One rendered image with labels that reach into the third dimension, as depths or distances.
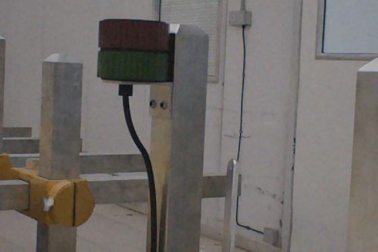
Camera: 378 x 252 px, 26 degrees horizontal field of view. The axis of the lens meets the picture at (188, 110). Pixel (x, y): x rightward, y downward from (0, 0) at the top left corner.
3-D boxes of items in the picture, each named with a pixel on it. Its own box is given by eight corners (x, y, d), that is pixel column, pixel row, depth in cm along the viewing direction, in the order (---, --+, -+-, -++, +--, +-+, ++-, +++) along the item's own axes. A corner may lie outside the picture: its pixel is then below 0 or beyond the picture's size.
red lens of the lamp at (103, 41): (146, 50, 72) (147, 26, 72) (182, 51, 67) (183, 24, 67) (86, 46, 69) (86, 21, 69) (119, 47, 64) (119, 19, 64)
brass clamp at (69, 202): (50, 205, 102) (52, 165, 102) (98, 225, 91) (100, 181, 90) (3, 208, 99) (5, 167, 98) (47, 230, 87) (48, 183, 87)
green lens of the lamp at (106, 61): (145, 78, 73) (146, 53, 72) (181, 81, 67) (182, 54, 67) (84, 76, 69) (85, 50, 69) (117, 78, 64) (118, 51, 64)
